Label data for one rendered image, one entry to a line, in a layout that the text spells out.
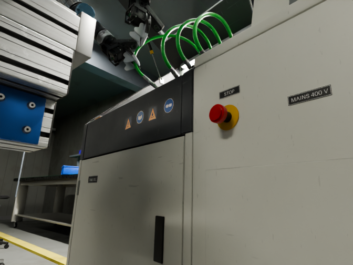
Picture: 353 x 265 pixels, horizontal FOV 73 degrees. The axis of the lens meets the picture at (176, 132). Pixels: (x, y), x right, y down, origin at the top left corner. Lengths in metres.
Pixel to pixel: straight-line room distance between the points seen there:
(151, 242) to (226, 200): 0.25
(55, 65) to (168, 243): 0.43
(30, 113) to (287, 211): 0.44
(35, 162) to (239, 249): 7.19
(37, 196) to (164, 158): 6.98
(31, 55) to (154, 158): 0.36
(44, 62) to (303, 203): 0.46
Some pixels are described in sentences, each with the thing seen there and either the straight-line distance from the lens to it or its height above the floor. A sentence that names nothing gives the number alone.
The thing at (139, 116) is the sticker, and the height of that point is 0.88.
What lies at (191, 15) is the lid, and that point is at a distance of 1.43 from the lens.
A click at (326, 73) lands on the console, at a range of 0.42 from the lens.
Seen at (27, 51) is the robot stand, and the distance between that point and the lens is 0.47.
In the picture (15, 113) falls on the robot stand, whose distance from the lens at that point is 0.47.
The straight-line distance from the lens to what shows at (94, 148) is 1.01.
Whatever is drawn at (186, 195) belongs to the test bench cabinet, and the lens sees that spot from 0.54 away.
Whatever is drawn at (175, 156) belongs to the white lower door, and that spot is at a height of 0.74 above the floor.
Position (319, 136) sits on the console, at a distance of 0.40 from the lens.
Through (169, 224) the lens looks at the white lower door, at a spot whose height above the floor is 0.58.
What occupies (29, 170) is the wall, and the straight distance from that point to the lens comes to 7.43.
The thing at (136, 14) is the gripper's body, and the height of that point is 1.33.
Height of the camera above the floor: 0.65
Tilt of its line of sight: 15 degrees up
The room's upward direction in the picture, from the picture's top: 2 degrees clockwise
